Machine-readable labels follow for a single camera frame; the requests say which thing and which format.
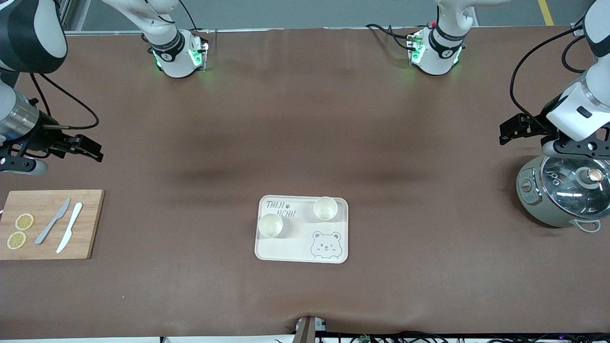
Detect wooden cutting board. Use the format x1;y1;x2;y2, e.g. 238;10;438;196
0;190;105;261

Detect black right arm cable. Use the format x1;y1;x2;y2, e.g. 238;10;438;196
29;71;100;130

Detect brown table cover mat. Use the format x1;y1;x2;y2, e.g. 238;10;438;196
0;26;610;340

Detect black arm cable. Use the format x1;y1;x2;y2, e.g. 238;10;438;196
509;24;588;125
29;71;100;130

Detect cream bear print tray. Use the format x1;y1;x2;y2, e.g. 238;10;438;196
254;194;349;264

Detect white plastic cup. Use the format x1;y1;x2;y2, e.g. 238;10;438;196
313;196;338;221
257;213;284;238

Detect grey plastic knife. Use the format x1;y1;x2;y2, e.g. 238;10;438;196
35;197;71;245

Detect black base cables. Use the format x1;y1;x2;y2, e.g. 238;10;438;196
365;23;416;52

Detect glass pot lid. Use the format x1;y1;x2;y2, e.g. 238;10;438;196
541;155;610;220

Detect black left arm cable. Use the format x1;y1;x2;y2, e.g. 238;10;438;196
509;24;588;125

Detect grey-green electric pot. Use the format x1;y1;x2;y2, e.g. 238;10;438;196
516;155;610;233

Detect aluminium frame profile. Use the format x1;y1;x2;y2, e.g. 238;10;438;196
56;0;91;35

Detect white plastic knife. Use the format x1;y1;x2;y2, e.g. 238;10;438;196
56;202;83;254

